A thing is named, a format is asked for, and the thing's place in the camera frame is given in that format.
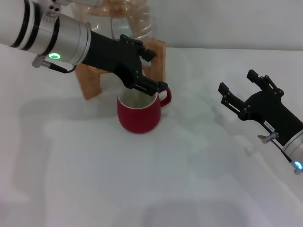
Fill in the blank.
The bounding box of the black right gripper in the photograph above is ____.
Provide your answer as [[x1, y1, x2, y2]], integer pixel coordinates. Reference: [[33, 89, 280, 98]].
[[218, 70, 303, 146]]

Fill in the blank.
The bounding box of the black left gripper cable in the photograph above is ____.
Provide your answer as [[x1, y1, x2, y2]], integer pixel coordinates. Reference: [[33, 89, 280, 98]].
[[32, 55, 78, 74]]

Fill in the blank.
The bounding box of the red ceramic cup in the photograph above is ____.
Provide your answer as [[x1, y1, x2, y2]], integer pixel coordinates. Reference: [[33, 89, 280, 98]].
[[116, 85, 173, 134]]

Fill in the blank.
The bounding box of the wooden dispenser stand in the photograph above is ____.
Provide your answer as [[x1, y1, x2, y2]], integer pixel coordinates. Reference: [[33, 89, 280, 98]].
[[74, 39, 166, 100]]

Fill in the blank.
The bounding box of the right gripper cable connector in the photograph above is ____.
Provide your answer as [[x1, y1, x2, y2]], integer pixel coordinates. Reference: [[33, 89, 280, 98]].
[[258, 132, 296, 164]]

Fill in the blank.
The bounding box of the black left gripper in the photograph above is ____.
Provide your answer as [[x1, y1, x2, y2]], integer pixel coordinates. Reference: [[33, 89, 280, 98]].
[[80, 30, 169, 96]]

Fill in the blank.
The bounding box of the glass water dispenser jar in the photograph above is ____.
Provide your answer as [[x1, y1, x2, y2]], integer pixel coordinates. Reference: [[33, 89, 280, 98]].
[[70, 0, 153, 41]]

